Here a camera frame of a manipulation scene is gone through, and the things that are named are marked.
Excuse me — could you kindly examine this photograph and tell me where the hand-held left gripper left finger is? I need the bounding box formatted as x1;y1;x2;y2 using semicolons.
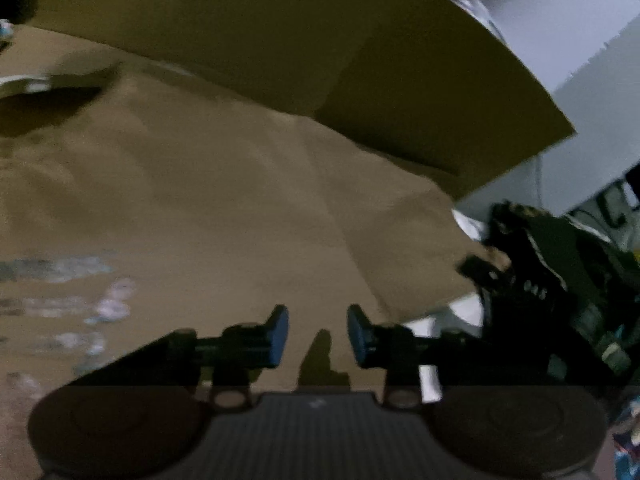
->
107;304;291;408

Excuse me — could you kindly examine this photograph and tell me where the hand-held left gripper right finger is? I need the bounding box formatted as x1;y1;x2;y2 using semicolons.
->
348;304;551;408

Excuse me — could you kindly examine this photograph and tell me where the flattened cardboard box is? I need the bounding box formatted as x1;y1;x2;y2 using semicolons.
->
15;0;578;201

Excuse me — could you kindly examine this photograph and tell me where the colourful printed backpack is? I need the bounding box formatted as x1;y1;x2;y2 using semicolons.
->
612;395;640;480

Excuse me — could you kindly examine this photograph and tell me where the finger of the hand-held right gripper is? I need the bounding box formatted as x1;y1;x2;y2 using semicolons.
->
457;255;511;286

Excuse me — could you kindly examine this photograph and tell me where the brown printed t-shirt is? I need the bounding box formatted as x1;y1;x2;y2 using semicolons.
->
0;25;501;480

